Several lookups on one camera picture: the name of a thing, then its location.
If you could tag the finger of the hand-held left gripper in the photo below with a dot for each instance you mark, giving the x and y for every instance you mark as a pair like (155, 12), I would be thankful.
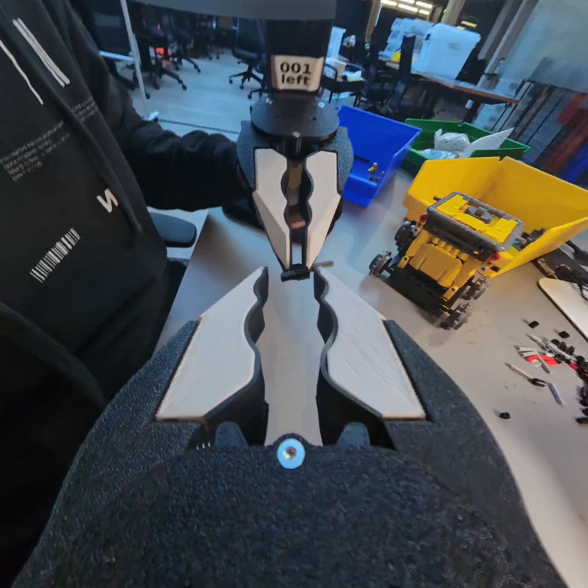
(324, 197)
(268, 197)

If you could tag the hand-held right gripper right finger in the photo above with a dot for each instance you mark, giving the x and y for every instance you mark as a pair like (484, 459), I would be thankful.
(367, 367)

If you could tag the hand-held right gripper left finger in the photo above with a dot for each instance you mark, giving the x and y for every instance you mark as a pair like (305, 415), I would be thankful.
(211, 367)

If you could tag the grey axle pin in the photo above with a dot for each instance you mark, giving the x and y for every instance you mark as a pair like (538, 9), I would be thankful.
(324, 265)

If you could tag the black brick beam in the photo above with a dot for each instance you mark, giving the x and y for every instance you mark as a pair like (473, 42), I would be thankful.
(303, 268)

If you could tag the pale grey desk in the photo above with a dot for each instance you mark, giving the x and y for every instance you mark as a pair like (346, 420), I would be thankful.
(459, 367)

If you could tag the background wooden desk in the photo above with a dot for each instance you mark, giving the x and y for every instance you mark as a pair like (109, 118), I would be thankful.
(459, 85)

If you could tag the black office chair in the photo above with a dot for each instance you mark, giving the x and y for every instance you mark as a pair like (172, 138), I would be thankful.
(250, 46)
(165, 50)

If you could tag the blue storage bin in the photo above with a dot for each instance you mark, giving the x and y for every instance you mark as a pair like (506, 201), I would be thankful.
(386, 138)

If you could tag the green storage bin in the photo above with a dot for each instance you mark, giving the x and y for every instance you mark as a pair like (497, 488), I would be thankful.
(422, 158)

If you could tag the yellow brick toy truck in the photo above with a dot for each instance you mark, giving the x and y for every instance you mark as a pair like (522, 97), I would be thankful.
(441, 257)

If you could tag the white plastic bags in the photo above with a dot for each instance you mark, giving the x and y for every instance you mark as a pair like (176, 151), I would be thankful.
(452, 140)

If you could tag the white box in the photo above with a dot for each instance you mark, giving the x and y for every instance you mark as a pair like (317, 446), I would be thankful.
(448, 50)

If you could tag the pile of small brick parts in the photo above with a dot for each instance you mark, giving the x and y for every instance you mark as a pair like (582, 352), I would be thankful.
(549, 358)

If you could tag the white oval board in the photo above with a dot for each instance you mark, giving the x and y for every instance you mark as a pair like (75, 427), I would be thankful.
(569, 303)

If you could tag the large yellow storage bin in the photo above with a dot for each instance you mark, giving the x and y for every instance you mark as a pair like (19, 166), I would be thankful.
(542, 202)

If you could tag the stack of coloured storage bins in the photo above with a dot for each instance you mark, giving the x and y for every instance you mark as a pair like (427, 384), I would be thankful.
(574, 138)

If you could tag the white metal post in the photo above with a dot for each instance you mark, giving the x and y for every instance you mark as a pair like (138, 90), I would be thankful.
(135, 55)

